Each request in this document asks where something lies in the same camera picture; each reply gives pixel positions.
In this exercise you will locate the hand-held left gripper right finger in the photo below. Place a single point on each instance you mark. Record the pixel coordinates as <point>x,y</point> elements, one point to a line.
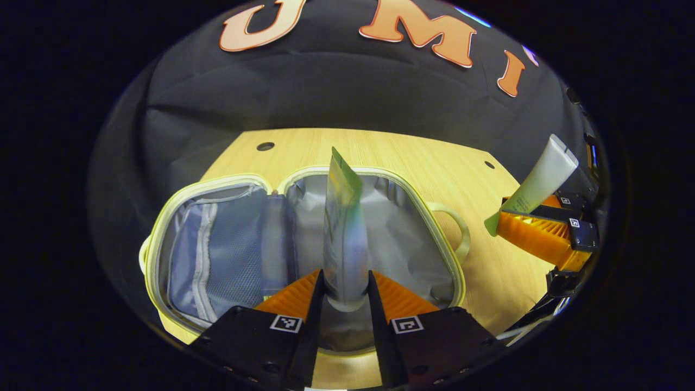
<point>383,342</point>

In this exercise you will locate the cream yellow small suitcase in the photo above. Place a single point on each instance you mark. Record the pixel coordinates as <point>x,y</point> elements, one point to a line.
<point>228,244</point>

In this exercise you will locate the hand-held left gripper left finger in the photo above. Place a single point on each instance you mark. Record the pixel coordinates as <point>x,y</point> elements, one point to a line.
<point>314,336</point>

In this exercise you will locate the white tube with green cap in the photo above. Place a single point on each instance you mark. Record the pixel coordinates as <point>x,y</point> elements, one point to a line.
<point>543,179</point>

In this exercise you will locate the iridescent green skin care tube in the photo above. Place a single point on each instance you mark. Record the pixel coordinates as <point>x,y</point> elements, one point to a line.
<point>345,233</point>

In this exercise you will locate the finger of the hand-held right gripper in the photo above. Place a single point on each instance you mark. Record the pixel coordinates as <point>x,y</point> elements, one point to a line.
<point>570,206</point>
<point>537,239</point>

